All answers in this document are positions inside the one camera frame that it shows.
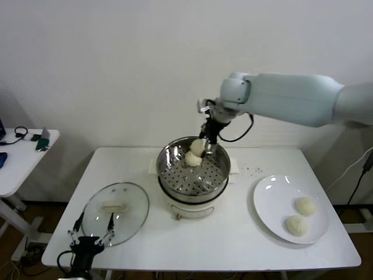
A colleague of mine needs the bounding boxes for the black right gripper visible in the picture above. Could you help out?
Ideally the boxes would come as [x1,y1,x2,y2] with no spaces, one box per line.
[199,114,231,156]

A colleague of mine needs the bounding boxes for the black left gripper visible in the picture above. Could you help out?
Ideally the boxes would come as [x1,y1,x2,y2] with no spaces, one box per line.
[68,211,115,272]

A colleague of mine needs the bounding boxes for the white steamed baozi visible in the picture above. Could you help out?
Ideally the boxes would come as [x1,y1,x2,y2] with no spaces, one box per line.
[293,196,318,217]
[284,215,308,236]
[185,151,203,167]
[189,139,206,157]

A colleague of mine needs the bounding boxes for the glass lid with white handle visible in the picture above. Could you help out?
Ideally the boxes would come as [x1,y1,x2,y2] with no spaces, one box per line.
[80,182,150,248]

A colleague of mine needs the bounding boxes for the perforated steel steamer basket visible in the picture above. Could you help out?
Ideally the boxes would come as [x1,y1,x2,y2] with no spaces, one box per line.
[149,136,240,202]

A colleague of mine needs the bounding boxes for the scattered brown crumbs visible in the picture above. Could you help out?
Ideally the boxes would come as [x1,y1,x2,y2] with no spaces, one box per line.
[241,166,265,177]

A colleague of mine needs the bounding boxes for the white electric cooker base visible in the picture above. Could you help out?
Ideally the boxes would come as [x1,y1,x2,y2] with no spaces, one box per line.
[157,174,236,220]

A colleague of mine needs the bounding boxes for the white round plate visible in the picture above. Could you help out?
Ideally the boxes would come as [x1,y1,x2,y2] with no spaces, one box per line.
[252,174,329,244]

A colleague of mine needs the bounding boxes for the white side table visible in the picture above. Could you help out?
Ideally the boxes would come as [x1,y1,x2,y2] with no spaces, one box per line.
[0,128,61,263]

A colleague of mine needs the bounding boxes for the green grey hand tool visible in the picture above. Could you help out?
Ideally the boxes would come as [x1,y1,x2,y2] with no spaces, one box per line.
[35,127,51,152]

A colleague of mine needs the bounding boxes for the black power adapter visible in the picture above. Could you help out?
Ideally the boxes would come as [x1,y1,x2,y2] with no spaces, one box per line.
[362,154,373,173]

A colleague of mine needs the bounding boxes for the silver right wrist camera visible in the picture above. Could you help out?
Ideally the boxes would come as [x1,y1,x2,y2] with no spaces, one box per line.
[196,98,217,115]

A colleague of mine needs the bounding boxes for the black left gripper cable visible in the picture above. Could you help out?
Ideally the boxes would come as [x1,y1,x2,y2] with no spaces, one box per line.
[57,250,77,275]

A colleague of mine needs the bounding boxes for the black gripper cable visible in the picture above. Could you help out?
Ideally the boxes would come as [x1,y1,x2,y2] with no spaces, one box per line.
[217,112,254,143]
[57,250,77,275]

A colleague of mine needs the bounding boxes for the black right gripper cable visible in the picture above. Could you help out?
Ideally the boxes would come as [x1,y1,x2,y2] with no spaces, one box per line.
[217,112,254,143]

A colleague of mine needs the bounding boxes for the power strip with cables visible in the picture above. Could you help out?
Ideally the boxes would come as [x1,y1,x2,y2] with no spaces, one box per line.
[17,243,47,266]

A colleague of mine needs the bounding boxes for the black coiled cable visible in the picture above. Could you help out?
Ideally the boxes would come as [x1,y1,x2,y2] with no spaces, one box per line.
[0,126,30,145]

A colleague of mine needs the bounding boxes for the white wall cable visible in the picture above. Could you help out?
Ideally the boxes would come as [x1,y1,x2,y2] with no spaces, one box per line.
[328,147,373,192]

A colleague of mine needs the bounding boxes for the black adapter cable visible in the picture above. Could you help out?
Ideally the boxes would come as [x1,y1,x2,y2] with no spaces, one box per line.
[346,170,367,207]

